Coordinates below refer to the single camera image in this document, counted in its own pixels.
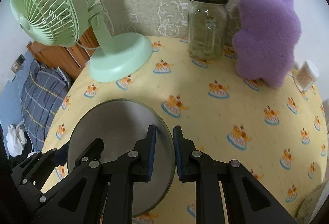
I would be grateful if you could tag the blue plaid pillow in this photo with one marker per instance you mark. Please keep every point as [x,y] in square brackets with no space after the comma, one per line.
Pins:
[42,94]

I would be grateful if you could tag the wooden bed headboard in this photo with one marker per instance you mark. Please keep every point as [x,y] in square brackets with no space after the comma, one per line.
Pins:
[72,59]

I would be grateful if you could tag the grey bowl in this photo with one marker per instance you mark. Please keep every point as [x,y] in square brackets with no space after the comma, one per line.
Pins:
[120,123]

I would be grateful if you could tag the purple plush toy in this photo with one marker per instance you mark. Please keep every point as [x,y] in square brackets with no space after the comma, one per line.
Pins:
[270,29]

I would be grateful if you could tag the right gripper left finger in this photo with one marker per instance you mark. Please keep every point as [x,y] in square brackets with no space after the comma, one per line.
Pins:
[117,180]

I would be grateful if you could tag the wall power socket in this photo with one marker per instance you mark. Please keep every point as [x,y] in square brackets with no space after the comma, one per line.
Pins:
[18,64]

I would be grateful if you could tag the yellow cartoon tablecloth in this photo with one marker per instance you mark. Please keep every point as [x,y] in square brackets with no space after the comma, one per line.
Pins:
[280,136]

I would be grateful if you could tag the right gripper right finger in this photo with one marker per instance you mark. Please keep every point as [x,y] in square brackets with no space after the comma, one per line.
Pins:
[225,192]

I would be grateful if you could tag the cotton swab container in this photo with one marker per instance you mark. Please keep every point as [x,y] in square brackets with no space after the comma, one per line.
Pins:
[306,76]

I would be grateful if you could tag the green desk fan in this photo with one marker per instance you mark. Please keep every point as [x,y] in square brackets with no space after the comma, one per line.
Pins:
[63,22]

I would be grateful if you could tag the glass jar black lid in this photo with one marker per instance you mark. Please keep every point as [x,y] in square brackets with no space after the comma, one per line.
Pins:
[207,23]

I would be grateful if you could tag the pile of clothes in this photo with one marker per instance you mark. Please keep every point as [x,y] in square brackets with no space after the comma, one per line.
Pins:
[16,139]

